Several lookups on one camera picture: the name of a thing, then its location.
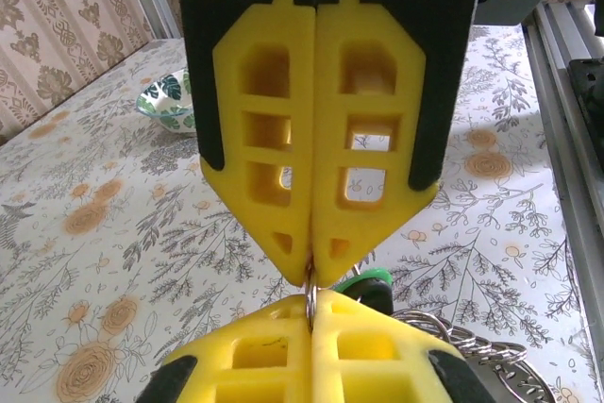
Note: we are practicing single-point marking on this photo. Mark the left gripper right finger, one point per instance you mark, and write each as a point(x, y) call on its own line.
point(377, 365)

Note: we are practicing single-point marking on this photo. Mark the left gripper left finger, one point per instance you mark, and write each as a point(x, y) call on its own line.
point(245, 365)

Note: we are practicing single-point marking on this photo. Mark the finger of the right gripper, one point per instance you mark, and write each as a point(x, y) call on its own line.
point(424, 91)
point(226, 91)

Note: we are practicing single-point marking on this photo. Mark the key with black head cover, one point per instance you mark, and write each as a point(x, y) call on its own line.
point(377, 297)

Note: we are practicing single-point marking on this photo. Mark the green key tag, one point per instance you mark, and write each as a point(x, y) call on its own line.
point(373, 273)

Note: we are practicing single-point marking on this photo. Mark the green leaf pattern bowl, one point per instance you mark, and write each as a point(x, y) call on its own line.
point(160, 101)

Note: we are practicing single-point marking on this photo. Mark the floral patterned tablecloth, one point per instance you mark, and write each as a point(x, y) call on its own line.
point(94, 233)

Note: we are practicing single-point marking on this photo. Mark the aluminium mounting rail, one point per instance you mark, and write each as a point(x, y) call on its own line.
point(557, 91)

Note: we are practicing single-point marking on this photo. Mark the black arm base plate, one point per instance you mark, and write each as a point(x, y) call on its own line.
point(590, 91)

